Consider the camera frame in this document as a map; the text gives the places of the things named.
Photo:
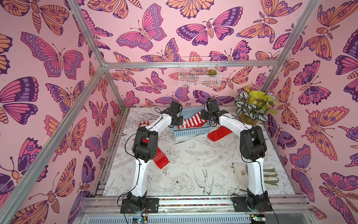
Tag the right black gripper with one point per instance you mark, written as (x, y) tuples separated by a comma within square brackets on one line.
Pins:
[(208, 119)]

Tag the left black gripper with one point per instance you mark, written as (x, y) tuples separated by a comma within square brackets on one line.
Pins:
[(181, 119)]

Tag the red white striped sock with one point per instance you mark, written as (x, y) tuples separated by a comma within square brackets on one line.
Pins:
[(194, 121)]

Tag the plain red sock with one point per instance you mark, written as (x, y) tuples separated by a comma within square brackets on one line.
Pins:
[(219, 133)]

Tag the red nutcracker sock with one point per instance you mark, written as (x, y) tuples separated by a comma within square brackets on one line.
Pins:
[(144, 124)]

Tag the red patterned christmas sock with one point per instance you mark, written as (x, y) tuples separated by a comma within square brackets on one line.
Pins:
[(159, 157)]

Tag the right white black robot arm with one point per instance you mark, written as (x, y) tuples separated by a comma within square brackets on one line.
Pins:
[(252, 148)]

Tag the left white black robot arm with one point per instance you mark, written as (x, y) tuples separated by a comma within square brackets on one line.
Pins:
[(135, 199)]

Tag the light blue plastic basket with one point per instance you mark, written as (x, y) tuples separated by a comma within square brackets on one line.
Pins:
[(188, 113)]

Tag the potted plant in glass vase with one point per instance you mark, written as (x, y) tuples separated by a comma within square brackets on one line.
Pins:
[(254, 106)]

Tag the small green succulent plant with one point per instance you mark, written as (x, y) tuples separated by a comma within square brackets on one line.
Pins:
[(212, 73)]

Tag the white wire wall basket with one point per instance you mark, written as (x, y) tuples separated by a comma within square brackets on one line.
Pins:
[(193, 73)]

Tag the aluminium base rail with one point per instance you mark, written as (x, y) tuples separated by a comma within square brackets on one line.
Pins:
[(282, 209)]

